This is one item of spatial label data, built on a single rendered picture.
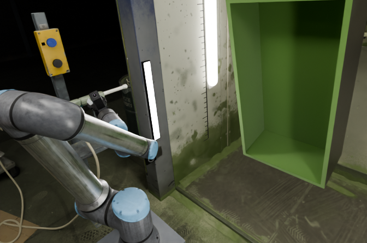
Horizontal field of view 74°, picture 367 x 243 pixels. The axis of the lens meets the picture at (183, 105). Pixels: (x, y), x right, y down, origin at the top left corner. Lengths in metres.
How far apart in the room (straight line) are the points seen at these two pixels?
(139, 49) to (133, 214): 1.05
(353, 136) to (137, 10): 2.12
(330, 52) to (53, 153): 1.53
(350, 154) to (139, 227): 2.05
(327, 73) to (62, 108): 1.52
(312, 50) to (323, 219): 1.28
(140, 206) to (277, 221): 1.34
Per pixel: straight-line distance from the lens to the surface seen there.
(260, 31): 1.85
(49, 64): 1.63
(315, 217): 2.31
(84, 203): 1.17
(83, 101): 1.61
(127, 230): 1.15
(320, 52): 1.74
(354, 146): 2.69
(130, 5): 1.67
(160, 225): 1.36
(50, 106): 0.76
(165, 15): 1.83
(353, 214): 2.43
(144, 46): 1.73
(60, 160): 0.96
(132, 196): 1.14
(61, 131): 0.77
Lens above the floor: 1.68
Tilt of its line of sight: 25 degrees down
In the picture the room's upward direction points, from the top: 5 degrees counter-clockwise
